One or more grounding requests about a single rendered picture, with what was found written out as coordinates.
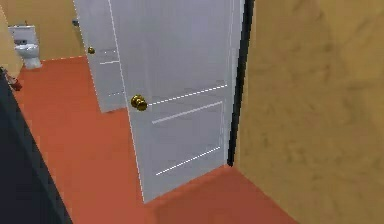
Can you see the small red object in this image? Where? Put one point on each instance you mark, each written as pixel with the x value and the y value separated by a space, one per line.
pixel 15 84

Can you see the white toilet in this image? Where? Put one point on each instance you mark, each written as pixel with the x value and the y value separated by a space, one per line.
pixel 27 46

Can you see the white panelled room door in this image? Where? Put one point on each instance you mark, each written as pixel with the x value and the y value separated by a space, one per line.
pixel 186 66
pixel 101 40

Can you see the brass round door knob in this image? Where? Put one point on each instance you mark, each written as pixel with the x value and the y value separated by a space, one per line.
pixel 91 50
pixel 138 102

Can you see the dark grey cabinet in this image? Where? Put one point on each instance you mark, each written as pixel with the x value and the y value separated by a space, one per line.
pixel 20 166

